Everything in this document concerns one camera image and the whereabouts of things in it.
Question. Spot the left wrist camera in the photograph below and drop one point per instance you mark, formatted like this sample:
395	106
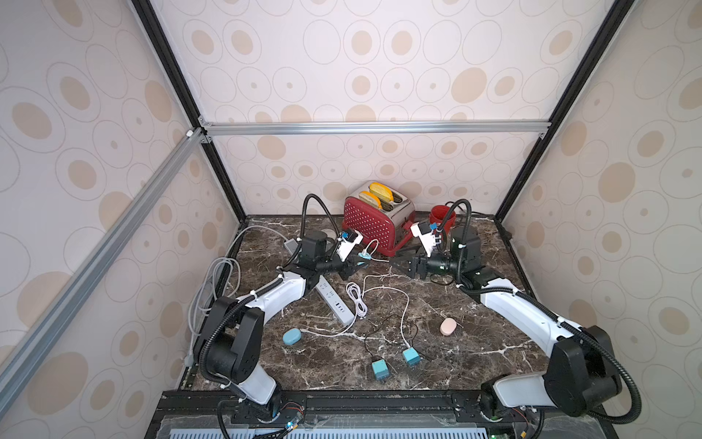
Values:
348	240

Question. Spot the white power strip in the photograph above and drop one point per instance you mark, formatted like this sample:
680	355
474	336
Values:
332	296

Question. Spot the red plastic cup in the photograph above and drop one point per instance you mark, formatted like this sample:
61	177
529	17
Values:
442	218

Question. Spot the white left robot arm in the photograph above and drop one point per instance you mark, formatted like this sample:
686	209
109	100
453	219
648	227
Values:
229	347

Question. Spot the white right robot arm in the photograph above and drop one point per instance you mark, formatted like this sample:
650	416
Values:
583	376

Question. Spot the red polka dot toaster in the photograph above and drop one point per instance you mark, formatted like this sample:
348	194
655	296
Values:
390	227

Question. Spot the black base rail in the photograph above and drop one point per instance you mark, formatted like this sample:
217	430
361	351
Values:
358	414

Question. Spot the yellow toast slice back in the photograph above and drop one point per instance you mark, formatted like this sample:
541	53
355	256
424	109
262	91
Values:
382	192

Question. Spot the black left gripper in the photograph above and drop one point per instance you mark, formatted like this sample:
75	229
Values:
347	267

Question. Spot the yellow toast slice front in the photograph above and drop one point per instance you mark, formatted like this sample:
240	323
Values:
371	199

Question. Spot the teal charger with white cable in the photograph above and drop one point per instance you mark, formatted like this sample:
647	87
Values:
357	294

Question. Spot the blue earbud case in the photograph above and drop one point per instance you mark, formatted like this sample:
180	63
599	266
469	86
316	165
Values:
292	336

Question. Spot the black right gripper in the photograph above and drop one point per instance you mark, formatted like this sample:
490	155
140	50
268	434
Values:
426	263

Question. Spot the yellow toast slice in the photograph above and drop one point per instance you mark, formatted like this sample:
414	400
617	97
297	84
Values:
371	199
382	192

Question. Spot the pink earbud case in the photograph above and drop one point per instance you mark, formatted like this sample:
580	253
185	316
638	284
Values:
448	327

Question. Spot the teal charger with black cable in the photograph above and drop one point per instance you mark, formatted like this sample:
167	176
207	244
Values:
379	366

